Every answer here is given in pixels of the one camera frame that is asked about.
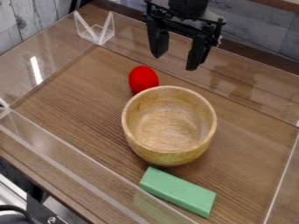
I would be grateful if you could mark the light wooden bowl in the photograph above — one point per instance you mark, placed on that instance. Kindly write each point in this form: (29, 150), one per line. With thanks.
(169, 123)

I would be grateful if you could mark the black metal stand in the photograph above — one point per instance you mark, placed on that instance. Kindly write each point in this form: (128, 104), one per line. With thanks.
(25, 204)

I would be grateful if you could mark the clear acrylic tray wall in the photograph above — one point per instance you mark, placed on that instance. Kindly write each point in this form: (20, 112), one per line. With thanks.
(93, 190)

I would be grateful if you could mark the red plush strawberry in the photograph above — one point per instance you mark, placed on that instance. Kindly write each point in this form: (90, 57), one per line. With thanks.
(141, 79)

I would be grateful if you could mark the clear acrylic corner bracket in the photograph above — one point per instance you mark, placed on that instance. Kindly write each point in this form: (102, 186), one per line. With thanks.
(97, 34)

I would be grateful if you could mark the green rectangular block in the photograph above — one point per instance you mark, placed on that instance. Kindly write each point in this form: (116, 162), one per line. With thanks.
(177, 191)

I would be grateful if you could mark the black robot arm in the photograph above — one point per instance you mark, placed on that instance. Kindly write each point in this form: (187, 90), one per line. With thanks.
(188, 18)

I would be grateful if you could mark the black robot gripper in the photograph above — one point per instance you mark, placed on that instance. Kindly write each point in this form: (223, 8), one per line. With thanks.
(185, 17)

